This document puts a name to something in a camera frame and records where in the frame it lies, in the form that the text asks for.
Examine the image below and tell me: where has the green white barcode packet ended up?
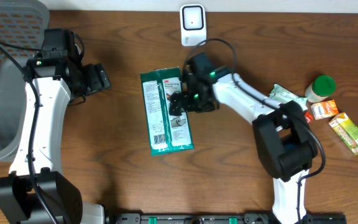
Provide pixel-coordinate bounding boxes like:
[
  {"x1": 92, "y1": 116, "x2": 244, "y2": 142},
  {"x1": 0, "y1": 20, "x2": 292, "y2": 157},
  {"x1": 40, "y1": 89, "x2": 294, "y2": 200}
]
[{"x1": 140, "y1": 67, "x2": 194, "y2": 156}]

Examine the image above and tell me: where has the white teal snack packet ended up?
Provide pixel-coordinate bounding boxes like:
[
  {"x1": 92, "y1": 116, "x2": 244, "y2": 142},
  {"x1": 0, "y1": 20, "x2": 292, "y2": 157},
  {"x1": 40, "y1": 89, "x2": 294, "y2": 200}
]
[{"x1": 269, "y1": 84, "x2": 308, "y2": 111}]

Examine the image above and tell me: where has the red white snack packet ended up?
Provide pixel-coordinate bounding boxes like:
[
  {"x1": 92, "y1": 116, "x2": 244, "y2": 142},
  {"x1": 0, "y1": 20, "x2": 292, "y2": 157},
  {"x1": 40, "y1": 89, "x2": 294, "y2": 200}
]
[{"x1": 305, "y1": 111, "x2": 313, "y2": 124}]

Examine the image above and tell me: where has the green lid spice jar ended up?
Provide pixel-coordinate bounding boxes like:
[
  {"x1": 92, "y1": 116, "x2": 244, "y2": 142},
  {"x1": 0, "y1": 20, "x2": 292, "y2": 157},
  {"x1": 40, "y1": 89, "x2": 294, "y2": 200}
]
[{"x1": 305, "y1": 75, "x2": 336, "y2": 103}]

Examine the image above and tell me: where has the orange tissue packet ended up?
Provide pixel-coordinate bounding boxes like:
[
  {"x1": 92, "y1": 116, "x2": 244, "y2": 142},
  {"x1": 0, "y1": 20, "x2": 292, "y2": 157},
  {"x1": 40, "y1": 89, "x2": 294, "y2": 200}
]
[{"x1": 311, "y1": 100, "x2": 339, "y2": 120}]

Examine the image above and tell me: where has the green juice carton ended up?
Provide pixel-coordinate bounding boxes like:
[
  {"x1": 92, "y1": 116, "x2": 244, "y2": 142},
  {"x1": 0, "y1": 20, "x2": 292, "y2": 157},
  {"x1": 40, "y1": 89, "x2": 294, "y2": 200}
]
[{"x1": 329, "y1": 112, "x2": 358, "y2": 155}]

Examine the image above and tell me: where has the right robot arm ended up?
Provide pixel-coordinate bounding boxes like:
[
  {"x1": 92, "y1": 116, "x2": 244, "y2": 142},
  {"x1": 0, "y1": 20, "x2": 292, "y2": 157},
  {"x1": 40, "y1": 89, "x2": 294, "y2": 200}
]
[{"x1": 169, "y1": 65, "x2": 318, "y2": 223}]

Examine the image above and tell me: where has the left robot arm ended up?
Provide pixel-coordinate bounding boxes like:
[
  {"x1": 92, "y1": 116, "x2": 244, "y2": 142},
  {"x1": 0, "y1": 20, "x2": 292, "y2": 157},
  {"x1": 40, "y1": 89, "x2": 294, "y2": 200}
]
[{"x1": 0, "y1": 58, "x2": 111, "y2": 223}]

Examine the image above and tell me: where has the white barcode scanner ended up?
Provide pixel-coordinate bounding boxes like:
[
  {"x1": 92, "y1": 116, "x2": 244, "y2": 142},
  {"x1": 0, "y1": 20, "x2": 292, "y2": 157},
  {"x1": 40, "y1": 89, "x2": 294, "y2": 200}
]
[{"x1": 180, "y1": 4, "x2": 207, "y2": 47}]

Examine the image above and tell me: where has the grey plastic mesh basket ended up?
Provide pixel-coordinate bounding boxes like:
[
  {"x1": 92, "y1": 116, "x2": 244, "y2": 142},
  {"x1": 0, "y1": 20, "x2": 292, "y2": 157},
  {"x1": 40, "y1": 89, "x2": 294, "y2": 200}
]
[{"x1": 0, "y1": 0, "x2": 50, "y2": 162}]

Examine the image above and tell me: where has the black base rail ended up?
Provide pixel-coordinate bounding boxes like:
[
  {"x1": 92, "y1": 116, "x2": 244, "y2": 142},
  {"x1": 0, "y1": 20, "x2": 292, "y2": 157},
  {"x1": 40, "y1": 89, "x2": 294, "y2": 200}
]
[{"x1": 104, "y1": 213, "x2": 347, "y2": 224}]

